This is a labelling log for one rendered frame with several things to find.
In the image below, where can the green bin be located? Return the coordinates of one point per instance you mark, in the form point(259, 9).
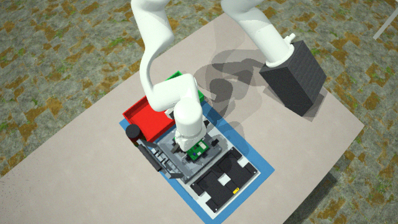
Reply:
point(201, 96)

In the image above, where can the red bin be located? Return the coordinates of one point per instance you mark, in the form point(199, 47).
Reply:
point(152, 124)

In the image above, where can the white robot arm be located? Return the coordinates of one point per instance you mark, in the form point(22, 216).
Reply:
point(179, 96)

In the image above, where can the green circuit board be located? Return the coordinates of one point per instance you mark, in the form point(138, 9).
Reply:
point(197, 149)

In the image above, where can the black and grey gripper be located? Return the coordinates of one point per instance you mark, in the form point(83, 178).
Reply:
point(183, 145)

